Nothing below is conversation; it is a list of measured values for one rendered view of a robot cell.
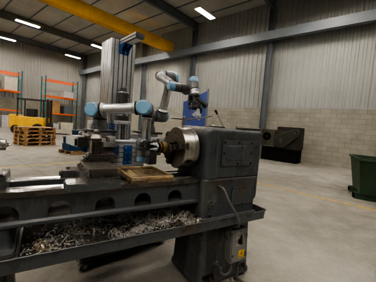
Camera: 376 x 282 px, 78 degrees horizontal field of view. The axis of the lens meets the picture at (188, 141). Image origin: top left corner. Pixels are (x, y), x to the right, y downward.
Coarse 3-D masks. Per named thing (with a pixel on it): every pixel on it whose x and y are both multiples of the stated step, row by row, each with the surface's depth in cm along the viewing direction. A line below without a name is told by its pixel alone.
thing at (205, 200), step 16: (256, 176) 201; (208, 192) 173; (240, 192) 190; (192, 208) 181; (208, 208) 174; (224, 208) 183; (240, 208) 193; (176, 240) 209; (192, 240) 187; (208, 240) 181; (176, 256) 207; (192, 256) 186; (208, 256) 182; (192, 272) 184; (208, 272) 183; (224, 272) 192; (240, 272) 200
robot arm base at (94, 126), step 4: (96, 120) 198; (100, 120) 199; (104, 120) 201; (92, 124) 199; (96, 124) 199; (100, 124) 198; (104, 124) 200; (92, 128) 198; (96, 128) 197; (100, 128) 198; (104, 128) 200; (108, 128) 205
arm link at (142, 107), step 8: (88, 104) 183; (96, 104) 185; (104, 104) 188; (112, 104) 187; (120, 104) 186; (128, 104) 186; (136, 104) 182; (144, 104) 182; (88, 112) 184; (96, 112) 184; (104, 112) 187; (112, 112) 187; (120, 112) 187; (128, 112) 187; (136, 112) 185; (144, 112) 182
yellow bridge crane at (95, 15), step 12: (48, 0) 952; (60, 0) 986; (72, 0) 1021; (72, 12) 1046; (84, 12) 1067; (96, 12) 1108; (108, 24) 1159; (120, 24) 1210; (132, 24) 1263; (156, 36) 1398; (168, 48) 1484
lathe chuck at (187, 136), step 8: (176, 128) 176; (184, 128) 175; (176, 136) 176; (184, 136) 166; (192, 136) 170; (192, 144) 168; (184, 152) 165; (192, 152) 168; (176, 160) 175; (184, 160) 167; (192, 160) 171
